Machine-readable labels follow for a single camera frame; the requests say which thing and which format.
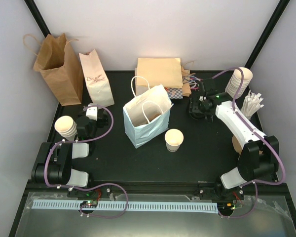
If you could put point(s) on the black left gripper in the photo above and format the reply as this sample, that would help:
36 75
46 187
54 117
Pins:
103 121

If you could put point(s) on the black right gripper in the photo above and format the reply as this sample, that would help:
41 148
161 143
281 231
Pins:
211 114

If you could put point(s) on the brown pulp cup carrier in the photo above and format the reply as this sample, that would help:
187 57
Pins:
141 120

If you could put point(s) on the single white paper cup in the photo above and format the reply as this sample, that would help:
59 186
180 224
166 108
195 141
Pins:
173 138

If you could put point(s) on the light blue paper bag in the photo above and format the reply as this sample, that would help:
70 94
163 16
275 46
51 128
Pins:
154 99

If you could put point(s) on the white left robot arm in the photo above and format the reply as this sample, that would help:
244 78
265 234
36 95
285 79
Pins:
53 165

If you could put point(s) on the paper cup near left arm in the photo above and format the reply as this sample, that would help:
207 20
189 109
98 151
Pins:
66 127

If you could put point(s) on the left stack black lids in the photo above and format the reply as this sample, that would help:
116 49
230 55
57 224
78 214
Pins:
193 109

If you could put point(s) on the pink cream paper bag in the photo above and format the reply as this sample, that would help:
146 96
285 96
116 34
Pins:
96 80

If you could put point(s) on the stack of white paper cups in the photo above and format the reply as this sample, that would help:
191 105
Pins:
235 82

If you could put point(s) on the bundle of white straws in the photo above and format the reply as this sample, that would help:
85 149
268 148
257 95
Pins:
252 103

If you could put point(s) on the flat tan paper bag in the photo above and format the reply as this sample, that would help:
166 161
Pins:
155 71

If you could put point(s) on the brown kraft paper bag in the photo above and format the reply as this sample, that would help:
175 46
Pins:
59 66

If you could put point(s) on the small lit circuit board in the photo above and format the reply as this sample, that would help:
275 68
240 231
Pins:
89 204

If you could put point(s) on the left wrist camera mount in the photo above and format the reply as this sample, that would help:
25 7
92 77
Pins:
91 111

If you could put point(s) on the flat bags with coloured handles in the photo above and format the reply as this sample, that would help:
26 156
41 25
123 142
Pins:
190 81

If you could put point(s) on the light blue slotted cable duct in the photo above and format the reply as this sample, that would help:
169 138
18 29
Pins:
197 207

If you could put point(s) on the black right frame post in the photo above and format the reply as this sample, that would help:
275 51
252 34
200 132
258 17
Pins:
272 22

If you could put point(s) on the black frame post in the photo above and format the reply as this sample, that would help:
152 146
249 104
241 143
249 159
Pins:
31 5
272 22

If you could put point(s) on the black left frame post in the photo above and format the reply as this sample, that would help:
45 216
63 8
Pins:
31 5

